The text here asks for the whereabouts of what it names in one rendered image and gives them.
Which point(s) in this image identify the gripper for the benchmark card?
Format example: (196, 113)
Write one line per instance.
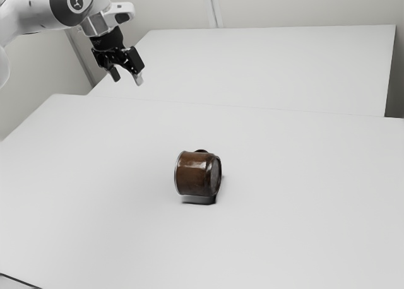
(107, 47)

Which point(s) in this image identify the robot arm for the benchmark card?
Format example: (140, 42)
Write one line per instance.
(38, 8)

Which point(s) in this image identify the brown glazed mug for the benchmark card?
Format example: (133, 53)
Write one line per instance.
(197, 177)

